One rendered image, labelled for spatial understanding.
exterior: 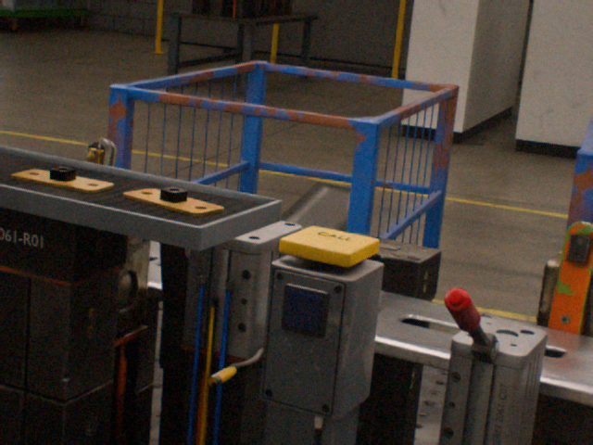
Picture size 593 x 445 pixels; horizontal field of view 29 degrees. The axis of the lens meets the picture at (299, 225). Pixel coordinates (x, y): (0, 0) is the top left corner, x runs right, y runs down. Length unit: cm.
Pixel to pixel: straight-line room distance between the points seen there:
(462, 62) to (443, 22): 34
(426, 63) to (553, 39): 98
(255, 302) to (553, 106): 808
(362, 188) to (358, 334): 226
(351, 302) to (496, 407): 21
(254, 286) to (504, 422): 26
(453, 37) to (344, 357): 829
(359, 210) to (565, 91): 603
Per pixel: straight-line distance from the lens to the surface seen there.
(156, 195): 98
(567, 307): 132
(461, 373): 102
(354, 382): 90
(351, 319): 87
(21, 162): 109
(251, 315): 108
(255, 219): 94
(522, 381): 101
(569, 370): 117
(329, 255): 86
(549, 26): 906
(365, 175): 313
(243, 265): 107
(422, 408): 183
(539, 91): 910
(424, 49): 918
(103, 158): 157
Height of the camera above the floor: 137
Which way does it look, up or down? 13 degrees down
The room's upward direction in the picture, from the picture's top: 5 degrees clockwise
